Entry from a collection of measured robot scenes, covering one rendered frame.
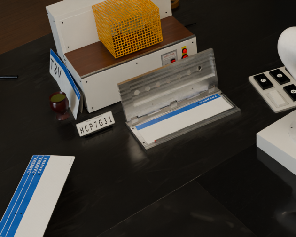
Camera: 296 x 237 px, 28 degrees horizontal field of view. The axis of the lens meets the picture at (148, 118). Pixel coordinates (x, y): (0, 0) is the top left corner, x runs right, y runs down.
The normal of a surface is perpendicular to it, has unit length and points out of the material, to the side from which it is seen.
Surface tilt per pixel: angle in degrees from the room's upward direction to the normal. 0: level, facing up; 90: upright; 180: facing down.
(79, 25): 90
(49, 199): 0
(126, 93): 81
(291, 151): 4
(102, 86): 90
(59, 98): 0
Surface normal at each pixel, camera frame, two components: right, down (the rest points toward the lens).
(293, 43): -0.68, 0.04
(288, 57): -0.60, 0.63
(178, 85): 0.40, 0.40
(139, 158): -0.12, -0.77
